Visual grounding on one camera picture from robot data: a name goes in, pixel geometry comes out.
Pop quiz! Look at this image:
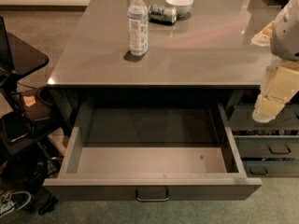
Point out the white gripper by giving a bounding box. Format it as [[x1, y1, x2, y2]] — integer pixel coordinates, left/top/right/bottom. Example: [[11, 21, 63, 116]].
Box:
[[251, 0, 299, 118]]

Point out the clear blue-label plastic bottle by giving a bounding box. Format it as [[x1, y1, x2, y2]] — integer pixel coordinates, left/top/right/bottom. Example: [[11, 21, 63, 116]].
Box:
[[127, 0, 149, 56]]

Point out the grey right upper drawer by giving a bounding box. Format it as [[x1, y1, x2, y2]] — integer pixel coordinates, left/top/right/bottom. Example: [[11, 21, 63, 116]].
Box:
[[229, 105, 299, 131]]

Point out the grey right middle drawer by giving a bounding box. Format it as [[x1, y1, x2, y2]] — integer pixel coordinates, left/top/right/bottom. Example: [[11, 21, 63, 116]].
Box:
[[233, 131, 299, 158]]

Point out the grey right lower drawer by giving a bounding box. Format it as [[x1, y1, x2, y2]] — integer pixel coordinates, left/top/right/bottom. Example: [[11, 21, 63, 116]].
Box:
[[243, 161, 299, 177]]

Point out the grey open top drawer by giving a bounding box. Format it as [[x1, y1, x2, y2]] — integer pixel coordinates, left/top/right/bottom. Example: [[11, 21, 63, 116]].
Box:
[[44, 103, 262, 201]]

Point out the white ceramic bowl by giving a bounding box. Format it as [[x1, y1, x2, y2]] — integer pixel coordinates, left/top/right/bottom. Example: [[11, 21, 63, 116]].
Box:
[[165, 0, 193, 17]]

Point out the green metal can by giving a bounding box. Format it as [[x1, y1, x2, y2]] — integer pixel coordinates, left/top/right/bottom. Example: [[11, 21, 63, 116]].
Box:
[[149, 5, 178, 24]]

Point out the brown box with note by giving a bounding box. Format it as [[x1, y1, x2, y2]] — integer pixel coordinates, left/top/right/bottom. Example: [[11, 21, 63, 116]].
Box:
[[20, 87, 53, 121]]

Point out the black laptop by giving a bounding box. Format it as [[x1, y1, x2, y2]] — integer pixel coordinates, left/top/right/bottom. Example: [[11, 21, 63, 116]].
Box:
[[0, 17, 14, 78]]

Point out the white sneaker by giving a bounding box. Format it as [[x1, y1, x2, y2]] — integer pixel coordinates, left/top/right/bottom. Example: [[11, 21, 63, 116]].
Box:
[[0, 190, 32, 217]]

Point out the metal drawer handle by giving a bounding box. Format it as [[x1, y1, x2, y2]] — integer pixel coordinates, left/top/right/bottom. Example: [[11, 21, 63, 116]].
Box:
[[135, 187, 169, 203]]

